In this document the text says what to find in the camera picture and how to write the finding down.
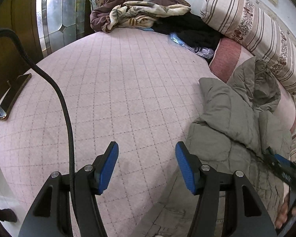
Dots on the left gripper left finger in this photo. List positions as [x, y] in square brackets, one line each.
[49, 214]

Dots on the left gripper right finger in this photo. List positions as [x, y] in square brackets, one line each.
[245, 214]

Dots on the olive quilted hooded jacket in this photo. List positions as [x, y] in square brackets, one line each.
[235, 129]

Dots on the person's right hand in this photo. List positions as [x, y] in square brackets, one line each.
[283, 213]

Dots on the pink red-ended bolster cushion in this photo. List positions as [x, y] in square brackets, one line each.
[228, 56]

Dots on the pink quilted bed mattress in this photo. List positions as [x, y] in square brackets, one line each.
[136, 88]

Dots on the striped floral bolster pillow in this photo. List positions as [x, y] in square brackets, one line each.
[247, 24]

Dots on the black garment pile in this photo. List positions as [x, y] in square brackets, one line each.
[191, 29]

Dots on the stained glass door panel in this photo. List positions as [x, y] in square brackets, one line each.
[59, 22]

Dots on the beige floral blanket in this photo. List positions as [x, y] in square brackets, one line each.
[140, 14]

